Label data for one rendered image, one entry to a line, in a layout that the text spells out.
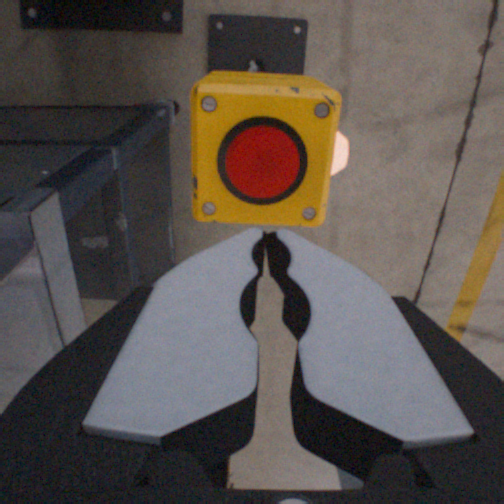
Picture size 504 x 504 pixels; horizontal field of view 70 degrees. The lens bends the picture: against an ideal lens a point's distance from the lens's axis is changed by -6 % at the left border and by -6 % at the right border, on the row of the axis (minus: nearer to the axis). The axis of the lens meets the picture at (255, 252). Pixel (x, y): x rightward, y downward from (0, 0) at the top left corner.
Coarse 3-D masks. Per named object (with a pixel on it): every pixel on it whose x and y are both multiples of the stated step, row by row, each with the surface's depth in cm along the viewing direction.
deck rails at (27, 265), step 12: (0, 240) 31; (12, 240) 31; (24, 240) 32; (0, 252) 31; (12, 252) 31; (24, 252) 31; (36, 252) 32; (0, 264) 29; (12, 264) 29; (24, 264) 33; (36, 264) 33; (0, 276) 28; (12, 276) 33; (24, 276) 33; (36, 276) 33
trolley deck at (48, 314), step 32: (0, 192) 34; (32, 192) 34; (0, 224) 31; (32, 224) 31; (64, 224) 37; (64, 256) 37; (0, 288) 34; (32, 288) 34; (64, 288) 38; (0, 320) 36; (32, 320) 36; (64, 320) 38; (0, 352) 39; (32, 352) 38; (0, 384) 41
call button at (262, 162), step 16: (256, 128) 20; (272, 128) 20; (240, 144) 20; (256, 144) 20; (272, 144) 20; (288, 144) 20; (240, 160) 20; (256, 160) 20; (272, 160) 20; (288, 160) 20; (240, 176) 21; (256, 176) 21; (272, 176) 21; (288, 176) 21; (256, 192) 21; (272, 192) 21
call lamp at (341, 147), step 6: (336, 138) 22; (342, 138) 23; (336, 144) 22; (342, 144) 22; (336, 150) 22; (342, 150) 22; (336, 156) 22; (342, 156) 23; (336, 162) 23; (342, 162) 23; (336, 168) 23
